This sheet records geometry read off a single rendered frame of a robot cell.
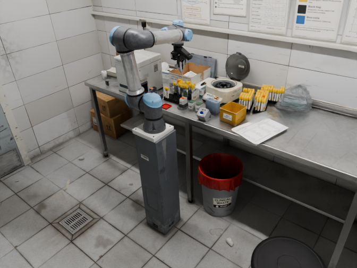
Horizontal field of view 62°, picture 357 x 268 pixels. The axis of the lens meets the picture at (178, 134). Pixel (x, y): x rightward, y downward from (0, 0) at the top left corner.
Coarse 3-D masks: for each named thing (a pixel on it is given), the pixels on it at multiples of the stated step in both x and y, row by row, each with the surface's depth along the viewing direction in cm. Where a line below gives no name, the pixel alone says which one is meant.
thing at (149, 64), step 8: (136, 56) 241; (144, 56) 240; (152, 56) 240; (160, 56) 247; (120, 64) 242; (144, 64) 235; (152, 64) 242; (160, 64) 250; (120, 72) 246; (144, 72) 238; (152, 72) 245; (160, 72) 253; (120, 80) 251; (144, 80) 240; (152, 80) 248; (160, 80) 256; (120, 88) 256; (144, 88) 248; (160, 88) 260
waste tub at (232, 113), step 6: (222, 108) 202; (228, 108) 212; (234, 108) 211; (240, 108) 208; (222, 114) 204; (228, 114) 200; (234, 114) 197; (240, 114) 201; (222, 120) 207; (228, 120) 203; (234, 120) 199; (240, 120) 204; (234, 126) 201
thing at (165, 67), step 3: (162, 63) 282; (165, 63) 280; (162, 66) 282; (165, 66) 281; (168, 66) 277; (162, 69) 283; (165, 69) 281; (168, 69) 282; (171, 69) 282; (162, 72) 277; (165, 72) 275; (168, 72) 275; (165, 75) 276; (168, 75) 274; (165, 78) 278; (168, 78) 276
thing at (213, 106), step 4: (208, 100) 214; (212, 100) 213; (216, 100) 213; (208, 104) 216; (212, 104) 213; (216, 104) 210; (208, 108) 218; (212, 108) 215; (216, 108) 212; (212, 112) 216; (216, 112) 214
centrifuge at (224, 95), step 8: (216, 80) 240; (224, 80) 242; (232, 80) 238; (208, 88) 232; (216, 88) 227; (224, 88) 225; (232, 88) 226; (240, 88) 230; (208, 96) 232; (216, 96) 229; (224, 96) 224; (232, 96) 227; (224, 104) 228
